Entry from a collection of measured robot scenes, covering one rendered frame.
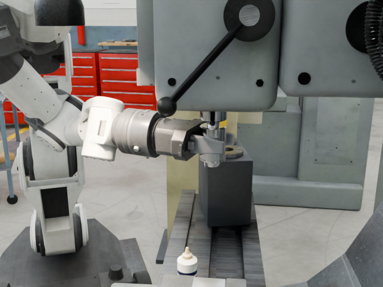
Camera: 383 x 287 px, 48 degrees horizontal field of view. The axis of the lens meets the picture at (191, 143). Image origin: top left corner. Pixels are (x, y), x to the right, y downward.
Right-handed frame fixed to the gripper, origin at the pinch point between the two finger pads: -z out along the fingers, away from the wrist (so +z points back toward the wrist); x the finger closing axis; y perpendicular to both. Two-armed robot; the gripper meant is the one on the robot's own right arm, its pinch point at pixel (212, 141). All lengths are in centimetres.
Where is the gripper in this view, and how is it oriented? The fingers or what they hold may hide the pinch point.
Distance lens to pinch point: 77.5
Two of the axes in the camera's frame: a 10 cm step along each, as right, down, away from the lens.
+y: -0.1, 9.6, 2.9
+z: -9.2, -1.2, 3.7
